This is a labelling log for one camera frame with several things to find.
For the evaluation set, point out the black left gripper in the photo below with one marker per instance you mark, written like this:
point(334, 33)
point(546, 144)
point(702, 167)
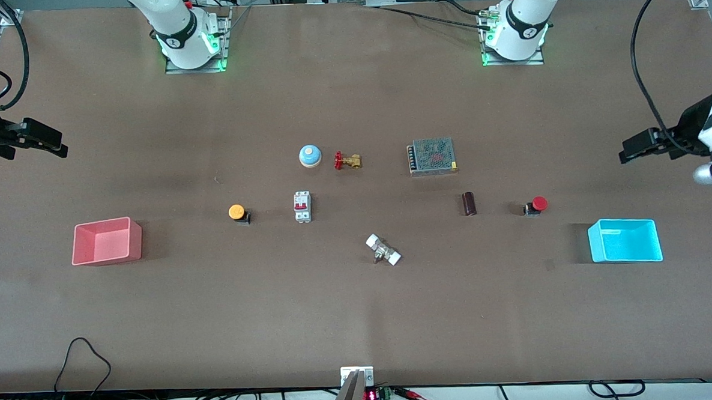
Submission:
point(687, 129)

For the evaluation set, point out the red push button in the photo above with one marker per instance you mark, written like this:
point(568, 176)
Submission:
point(539, 203)

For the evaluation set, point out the yellow push button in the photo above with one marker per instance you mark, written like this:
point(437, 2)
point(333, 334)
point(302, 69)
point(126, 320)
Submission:
point(236, 212)

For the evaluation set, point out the cyan plastic box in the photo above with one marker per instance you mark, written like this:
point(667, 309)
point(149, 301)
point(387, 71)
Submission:
point(625, 245)

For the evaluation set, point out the pink plastic box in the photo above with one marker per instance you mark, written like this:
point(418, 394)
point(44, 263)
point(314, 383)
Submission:
point(105, 244)

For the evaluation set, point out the brown cylinder capacitor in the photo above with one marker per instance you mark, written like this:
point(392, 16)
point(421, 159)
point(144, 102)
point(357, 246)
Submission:
point(469, 204)

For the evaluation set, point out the metal mesh power supply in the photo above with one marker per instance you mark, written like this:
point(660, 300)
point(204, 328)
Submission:
point(432, 156)

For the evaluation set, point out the blue round bell button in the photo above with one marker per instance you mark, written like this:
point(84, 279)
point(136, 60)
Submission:
point(309, 157)

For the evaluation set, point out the white circuit breaker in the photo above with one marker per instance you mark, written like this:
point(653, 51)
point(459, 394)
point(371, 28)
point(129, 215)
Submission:
point(302, 207)

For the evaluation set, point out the white and silver pipe fitting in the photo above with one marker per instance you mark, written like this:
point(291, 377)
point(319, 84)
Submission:
point(383, 250)

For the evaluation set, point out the red LED display module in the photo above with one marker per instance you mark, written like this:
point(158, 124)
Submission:
point(370, 396)

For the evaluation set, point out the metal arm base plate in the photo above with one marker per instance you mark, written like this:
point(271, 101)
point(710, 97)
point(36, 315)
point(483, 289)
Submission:
point(173, 67)
point(536, 60)

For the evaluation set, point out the white metal mount bracket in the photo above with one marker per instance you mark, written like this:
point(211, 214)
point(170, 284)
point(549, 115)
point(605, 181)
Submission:
point(366, 374)

